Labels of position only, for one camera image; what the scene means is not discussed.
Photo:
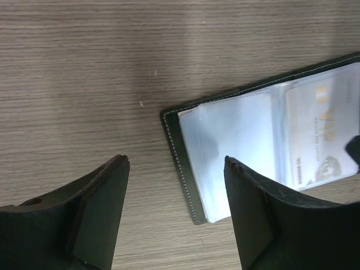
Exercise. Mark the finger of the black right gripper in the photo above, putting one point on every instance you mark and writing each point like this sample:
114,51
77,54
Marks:
353,150

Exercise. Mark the black leather card holder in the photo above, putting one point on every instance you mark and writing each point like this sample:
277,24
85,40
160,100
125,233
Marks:
248,123

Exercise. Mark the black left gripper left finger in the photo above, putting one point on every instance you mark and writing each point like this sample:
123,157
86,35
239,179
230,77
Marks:
72,227

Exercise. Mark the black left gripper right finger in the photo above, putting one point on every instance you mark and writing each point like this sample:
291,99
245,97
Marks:
279,228

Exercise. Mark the white VIP card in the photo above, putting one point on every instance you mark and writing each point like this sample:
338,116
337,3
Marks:
323,116

